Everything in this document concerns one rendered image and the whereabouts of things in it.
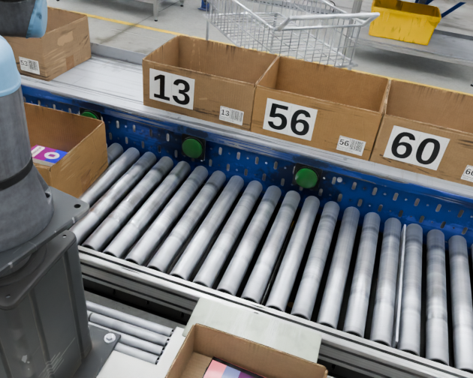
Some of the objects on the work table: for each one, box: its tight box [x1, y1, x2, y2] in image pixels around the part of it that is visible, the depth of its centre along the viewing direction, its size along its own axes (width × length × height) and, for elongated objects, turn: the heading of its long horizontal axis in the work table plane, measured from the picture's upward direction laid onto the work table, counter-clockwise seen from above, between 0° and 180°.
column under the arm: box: [0, 230, 121, 378], centre depth 86 cm, size 26×26×33 cm
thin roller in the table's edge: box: [86, 301, 173, 338], centre depth 110 cm, size 2×28×2 cm, turn 66°
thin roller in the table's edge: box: [87, 311, 169, 347], centre depth 108 cm, size 2×28×2 cm, turn 66°
